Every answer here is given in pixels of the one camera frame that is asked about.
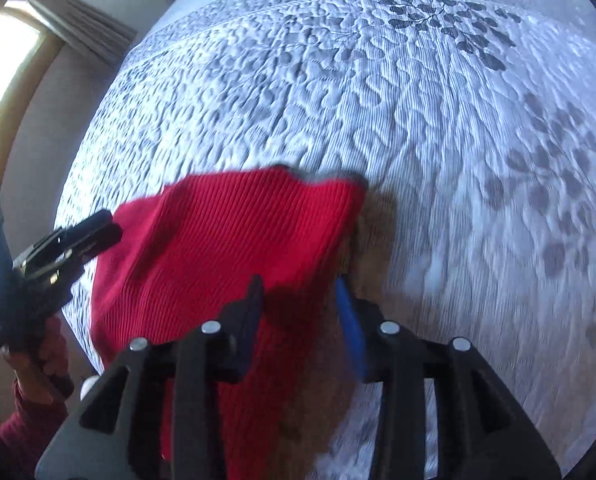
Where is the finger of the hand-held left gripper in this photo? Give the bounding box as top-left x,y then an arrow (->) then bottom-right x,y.
28,227 -> 124,288
15,211 -> 115,273

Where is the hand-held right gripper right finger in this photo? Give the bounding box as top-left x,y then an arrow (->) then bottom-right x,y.
334,277 -> 561,480

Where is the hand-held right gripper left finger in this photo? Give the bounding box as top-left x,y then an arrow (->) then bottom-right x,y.
35,275 -> 265,480

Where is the red knitted sweater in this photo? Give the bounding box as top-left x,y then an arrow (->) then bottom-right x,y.
90,165 -> 369,466

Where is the person's left forearm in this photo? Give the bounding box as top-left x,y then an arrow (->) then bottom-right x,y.
0,380 -> 71,480

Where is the person's left hand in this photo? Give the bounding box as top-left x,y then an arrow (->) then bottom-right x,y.
0,315 -> 71,401

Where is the bright window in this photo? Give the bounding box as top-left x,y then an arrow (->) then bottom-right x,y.
0,4 -> 65,188

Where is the beige pleated curtain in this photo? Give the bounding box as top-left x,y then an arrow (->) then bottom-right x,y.
28,0 -> 139,67

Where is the grey floral quilted bedspread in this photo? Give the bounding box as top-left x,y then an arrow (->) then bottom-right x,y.
55,0 -> 596,480

